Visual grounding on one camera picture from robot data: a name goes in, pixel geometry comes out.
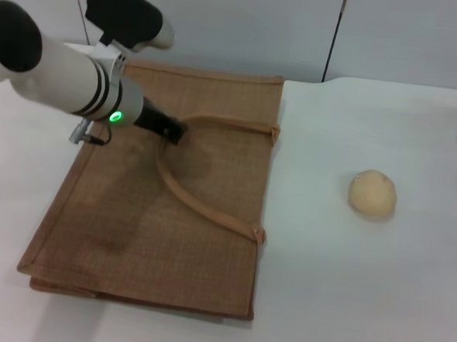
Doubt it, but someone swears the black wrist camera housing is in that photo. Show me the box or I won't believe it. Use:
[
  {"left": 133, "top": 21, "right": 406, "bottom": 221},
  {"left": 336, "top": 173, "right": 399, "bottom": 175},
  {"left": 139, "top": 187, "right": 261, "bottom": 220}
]
[{"left": 81, "top": 0, "right": 178, "bottom": 71}]

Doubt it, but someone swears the egg yolk pastry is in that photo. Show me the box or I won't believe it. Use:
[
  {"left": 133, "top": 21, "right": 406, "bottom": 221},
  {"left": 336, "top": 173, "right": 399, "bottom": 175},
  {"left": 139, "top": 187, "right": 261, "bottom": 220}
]
[{"left": 345, "top": 167, "right": 400, "bottom": 224}]

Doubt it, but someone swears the dark vertical wall joint strip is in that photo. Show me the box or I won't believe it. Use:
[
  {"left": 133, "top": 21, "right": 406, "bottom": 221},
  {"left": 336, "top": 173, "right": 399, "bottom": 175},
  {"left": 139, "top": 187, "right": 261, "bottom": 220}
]
[
  {"left": 321, "top": 0, "right": 349, "bottom": 85},
  {"left": 67, "top": 0, "right": 91, "bottom": 46}
]

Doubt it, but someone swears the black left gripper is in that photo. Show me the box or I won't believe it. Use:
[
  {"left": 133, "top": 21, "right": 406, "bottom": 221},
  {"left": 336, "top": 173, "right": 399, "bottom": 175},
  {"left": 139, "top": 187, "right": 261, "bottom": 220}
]
[{"left": 132, "top": 95, "right": 192, "bottom": 147}]

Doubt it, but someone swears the grey plug with black cable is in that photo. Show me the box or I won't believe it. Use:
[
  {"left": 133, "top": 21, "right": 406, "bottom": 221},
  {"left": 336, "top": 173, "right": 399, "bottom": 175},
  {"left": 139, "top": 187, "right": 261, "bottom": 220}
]
[{"left": 67, "top": 116, "right": 114, "bottom": 147}]

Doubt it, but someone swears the brown woven handbag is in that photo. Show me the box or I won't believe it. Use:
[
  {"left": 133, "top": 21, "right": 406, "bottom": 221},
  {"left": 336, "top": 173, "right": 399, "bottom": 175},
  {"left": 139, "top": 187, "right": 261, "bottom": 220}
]
[{"left": 13, "top": 52, "right": 287, "bottom": 324}]

